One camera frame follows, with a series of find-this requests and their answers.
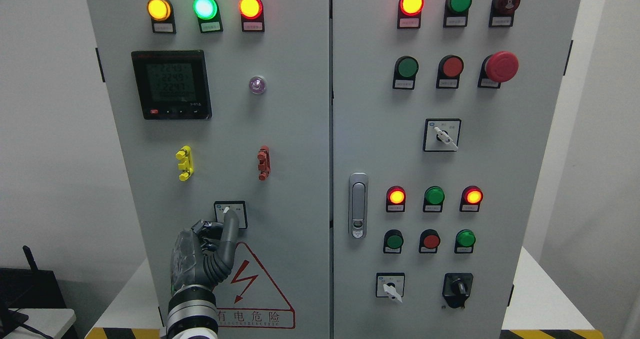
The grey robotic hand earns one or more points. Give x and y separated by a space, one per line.
204 253

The white rotary selector switch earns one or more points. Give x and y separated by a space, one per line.
236 206
441 134
390 285

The green lit indicator light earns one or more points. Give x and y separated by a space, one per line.
208 15

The yellow indicator light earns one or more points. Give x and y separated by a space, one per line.
162 17

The red electric hazard warning sticker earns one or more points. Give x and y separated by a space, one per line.
249 297

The yellow plastic terminal clip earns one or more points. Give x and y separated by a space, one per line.
185 164

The red plastic terminal clip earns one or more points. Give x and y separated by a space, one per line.
264 164

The white side table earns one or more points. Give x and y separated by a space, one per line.
54 322

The grey left cabinet door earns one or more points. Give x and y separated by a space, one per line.
288 214

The grey cabinet door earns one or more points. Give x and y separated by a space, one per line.
288 214
380 131

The black digital power meter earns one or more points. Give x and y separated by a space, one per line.
172 84

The small clear purple lamp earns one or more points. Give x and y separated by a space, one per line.
257 85

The black router with antenna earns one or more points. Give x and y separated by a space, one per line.
22 288

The green push button lower left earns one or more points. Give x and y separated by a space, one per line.
393 242

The green push button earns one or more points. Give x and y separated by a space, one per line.
393 242
405 71
464 242

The red lit indicator middle left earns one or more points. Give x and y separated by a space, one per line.
395 199

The red push button lower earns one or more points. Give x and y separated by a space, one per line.
429 242

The red push button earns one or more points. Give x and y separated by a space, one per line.
450 69
429 242

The green indicator light middle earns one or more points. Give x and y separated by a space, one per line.
433 200

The red lit indicator light left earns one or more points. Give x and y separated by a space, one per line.
252 15

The green push button lower right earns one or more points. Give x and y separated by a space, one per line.
464 242

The red lit indicator middle right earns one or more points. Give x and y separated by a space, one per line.
471 199

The green push button upper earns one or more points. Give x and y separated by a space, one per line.
405 71

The grey right cabinet door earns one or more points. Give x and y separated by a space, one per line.
380 131

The red push button upper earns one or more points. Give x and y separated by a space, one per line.
450 69

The red lit indicator top right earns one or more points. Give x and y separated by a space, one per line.
409 14

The white platform base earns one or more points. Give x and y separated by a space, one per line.
538 309

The red emergency stop mushroom button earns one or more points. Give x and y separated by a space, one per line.
498 68

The green indicator light top right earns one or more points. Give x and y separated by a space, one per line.
456 13

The dark red buzzer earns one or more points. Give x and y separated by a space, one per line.
502 13

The silver cabinet door handle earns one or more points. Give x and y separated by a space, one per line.
358 204

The black rotary knob switch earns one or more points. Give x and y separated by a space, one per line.
457 288

